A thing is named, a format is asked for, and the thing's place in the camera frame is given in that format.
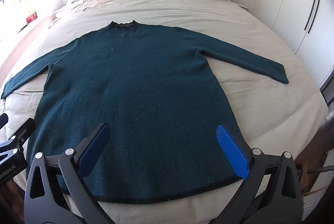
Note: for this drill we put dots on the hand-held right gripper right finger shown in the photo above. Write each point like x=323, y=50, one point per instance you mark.
x=232, y=151

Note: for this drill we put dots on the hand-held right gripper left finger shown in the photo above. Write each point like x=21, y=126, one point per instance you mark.
x=97, y=141

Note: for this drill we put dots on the dark teal pillow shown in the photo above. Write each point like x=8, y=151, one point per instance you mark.
x=135, y=83

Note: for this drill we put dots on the white mesh basket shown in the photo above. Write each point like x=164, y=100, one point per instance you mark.
x=317, y=203

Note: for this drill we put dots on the white nightstand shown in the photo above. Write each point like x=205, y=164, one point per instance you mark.
x=61, y=11

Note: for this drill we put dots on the red box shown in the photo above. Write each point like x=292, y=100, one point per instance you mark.
x=31, y=17

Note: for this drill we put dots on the beige bed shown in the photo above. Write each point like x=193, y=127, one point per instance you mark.
x=182, y=10

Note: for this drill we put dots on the white wardrobe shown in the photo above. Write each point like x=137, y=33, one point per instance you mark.
x=284, y=4

